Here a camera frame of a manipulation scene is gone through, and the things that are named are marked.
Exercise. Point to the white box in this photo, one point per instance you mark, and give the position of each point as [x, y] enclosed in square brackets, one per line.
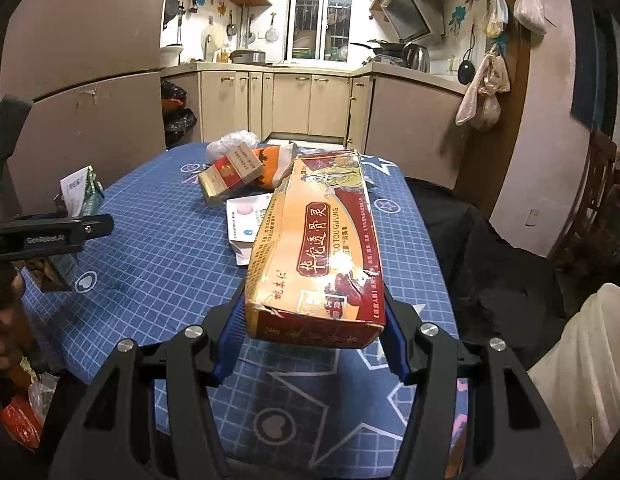
[244, 220]

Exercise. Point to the hanging black pan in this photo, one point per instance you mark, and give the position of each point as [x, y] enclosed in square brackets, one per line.
[465, 72]

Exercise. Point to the hanging metal strainer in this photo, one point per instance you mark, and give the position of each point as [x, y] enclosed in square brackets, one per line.
[272, 34]

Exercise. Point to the grey refrigerator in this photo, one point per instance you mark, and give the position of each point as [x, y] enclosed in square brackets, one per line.
[89, 35]

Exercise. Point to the beige kitchen floor cabinets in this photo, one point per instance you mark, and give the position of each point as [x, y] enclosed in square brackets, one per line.
[300, 105]

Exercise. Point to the red plastic bag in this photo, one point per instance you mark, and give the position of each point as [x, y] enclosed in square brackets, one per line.
[19, 420]

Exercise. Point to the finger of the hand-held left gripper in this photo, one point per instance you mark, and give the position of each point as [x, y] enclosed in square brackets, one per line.
[64, 235]

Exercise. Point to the large orange carton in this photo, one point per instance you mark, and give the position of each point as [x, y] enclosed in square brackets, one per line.
[315, 240]

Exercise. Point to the flower wall sticker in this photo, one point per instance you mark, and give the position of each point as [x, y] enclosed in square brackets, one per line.
[460, 15]

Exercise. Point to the black cloth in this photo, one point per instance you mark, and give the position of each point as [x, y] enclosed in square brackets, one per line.
[500, 260]

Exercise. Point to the wall socket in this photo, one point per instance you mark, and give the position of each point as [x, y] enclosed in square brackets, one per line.
[532, 217]

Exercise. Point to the dark window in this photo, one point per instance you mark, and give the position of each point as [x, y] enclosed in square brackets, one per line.
[592, 50]

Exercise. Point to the wooden chair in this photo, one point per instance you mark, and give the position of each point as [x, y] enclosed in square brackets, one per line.
[602, 160]

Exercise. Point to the translucent plastic bag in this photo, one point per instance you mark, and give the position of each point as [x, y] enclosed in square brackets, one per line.
[229, 140]

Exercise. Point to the green box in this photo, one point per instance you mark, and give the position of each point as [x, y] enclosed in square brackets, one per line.
[92, 195]

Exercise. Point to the black trash bag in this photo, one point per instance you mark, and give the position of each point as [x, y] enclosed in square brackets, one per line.
[177, 120]

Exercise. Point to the kitchen window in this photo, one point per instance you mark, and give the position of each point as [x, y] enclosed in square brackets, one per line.
[322, 10]

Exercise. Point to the person's left hand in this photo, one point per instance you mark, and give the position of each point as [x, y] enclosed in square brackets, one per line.
[2, 340]

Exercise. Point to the red gold box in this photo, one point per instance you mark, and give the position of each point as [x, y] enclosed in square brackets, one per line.
[229, 175]

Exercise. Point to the white hanging plastic bag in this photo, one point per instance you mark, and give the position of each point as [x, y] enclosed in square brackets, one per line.
[529, 10]

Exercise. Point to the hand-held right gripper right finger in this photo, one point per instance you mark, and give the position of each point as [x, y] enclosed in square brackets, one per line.
[396, 350]

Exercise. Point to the metal range hood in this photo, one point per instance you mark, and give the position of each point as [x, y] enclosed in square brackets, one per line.
[407, 7]

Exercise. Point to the beige hanging bags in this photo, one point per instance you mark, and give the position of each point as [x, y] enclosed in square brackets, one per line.
[482, 100]

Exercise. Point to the oil bottle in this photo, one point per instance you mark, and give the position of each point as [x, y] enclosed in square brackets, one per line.
[224, 55]

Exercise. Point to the yellow hanging plastic bag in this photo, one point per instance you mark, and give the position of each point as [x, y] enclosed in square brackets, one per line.
[496, 17]

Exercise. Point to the blue checked tablecloth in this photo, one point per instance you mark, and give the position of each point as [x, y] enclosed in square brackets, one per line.
[164, 260]

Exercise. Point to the black wok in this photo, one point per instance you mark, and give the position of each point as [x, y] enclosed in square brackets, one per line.
[385, 49]

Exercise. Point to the steel kettle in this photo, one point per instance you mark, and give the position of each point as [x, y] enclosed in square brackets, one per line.
[417, 57]

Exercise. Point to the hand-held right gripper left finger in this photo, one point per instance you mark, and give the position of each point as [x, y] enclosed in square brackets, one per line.
[227, 345]

